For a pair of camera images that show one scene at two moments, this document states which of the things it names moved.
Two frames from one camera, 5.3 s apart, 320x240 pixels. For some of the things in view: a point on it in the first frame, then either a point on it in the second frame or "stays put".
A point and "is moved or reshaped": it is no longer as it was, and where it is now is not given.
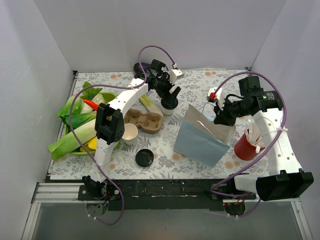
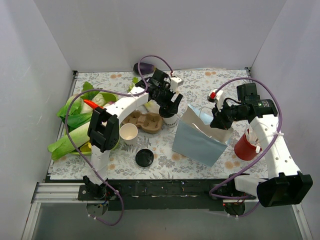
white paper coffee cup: [130, 136] stays put
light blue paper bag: [200, 138] stays put
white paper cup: [168, 112] is moved or reshaped
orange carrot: [92, 104] stays put
